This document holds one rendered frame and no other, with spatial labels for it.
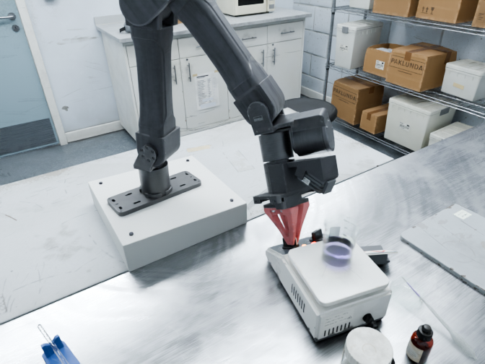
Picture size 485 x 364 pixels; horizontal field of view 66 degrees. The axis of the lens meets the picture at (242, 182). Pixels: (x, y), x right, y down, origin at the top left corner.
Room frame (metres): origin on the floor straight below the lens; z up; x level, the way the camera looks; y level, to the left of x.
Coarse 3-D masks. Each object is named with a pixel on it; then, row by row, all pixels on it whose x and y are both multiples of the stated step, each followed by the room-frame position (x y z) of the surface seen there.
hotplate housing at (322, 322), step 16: (272, 256) 0.50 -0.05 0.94; (288, 272) 0.44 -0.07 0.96; (288, 288) 0.43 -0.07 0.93; (304, 288) 0.39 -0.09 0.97; (384, 288) 0.39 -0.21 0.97; (304, 304) 0.38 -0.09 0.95; (336, 304) 0.36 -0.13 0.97; (352, 304) 0.36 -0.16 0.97; (368, 304) 0.37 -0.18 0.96; (384, 304) 0.38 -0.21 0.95; (304, 320) 0.38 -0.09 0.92; (320, 320) 0.34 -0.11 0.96; (336, 320) 0.35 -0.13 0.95; (352, 320) 0.36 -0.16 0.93; (368, 320) 0.36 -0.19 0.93; (320, 336) 0.34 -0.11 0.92
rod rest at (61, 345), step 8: (56, 336) 0.34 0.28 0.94; (48, 344) 0.33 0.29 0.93; (56, 344) 0.34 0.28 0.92; (64, 344) 0.35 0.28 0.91; (48, 352) 0.33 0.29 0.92; (64, 352) 0.33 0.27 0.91; (72, 352) 0.33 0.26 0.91; (48, 360) 0.32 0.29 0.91; (56, 360) 0.32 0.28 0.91; (72, 360) 0.32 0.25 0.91
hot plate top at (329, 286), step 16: (288, 256) 0.45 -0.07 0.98; (304, 256) 0.44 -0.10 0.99; (320, 256) 0.44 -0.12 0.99; (368, 256) 0.44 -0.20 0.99; (304, 272) 0.41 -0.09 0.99; (320, 272) 0.41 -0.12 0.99; (336, 272) 0.41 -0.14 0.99; (352, 272) 0.41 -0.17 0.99; (368, 272) 0.41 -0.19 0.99; (320, 288) 0.38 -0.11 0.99; (336, 288) 0.38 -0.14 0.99; (352, 288) 0.38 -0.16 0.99; (368, 288) 0.37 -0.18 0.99; (320, 304) 0.35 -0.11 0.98
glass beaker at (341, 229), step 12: (336, 216) 0.46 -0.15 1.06; (348, 216) 0.46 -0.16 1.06; (324, 228) 0.44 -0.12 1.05; (336, 228) 0.46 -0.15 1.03; (348, 228) 0.45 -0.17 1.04; (324, 240) 0.43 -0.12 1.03; (336, 240) 0.41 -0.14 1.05; (348, 240) 0.41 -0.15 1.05; (324, 252) 0.43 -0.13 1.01; (336, 252) 0.41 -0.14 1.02; (348, 252) 0.41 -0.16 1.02; (336, 264) 0.41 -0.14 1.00; (348, 264) 0.42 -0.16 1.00
